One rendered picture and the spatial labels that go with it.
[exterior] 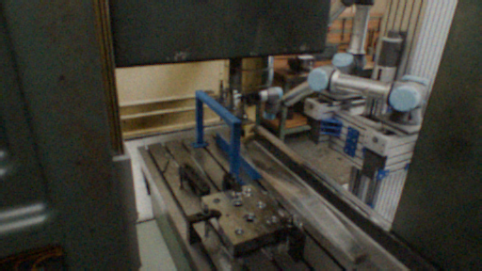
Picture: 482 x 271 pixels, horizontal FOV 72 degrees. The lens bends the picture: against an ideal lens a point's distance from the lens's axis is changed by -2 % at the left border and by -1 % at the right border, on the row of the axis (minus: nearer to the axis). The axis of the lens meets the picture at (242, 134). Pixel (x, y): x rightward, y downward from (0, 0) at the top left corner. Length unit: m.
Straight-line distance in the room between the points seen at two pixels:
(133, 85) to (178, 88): 0.27
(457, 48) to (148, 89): 1.55
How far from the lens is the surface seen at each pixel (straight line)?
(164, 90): 2.11
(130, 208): 0.87
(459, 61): 1.34
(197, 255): 1.26
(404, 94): 1.66
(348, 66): 2.12
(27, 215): 0.74
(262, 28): 0.95
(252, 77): 1.03
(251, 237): 1.20
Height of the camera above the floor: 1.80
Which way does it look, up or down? 25 degrees down
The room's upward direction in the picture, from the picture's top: 3 degrees clockwise
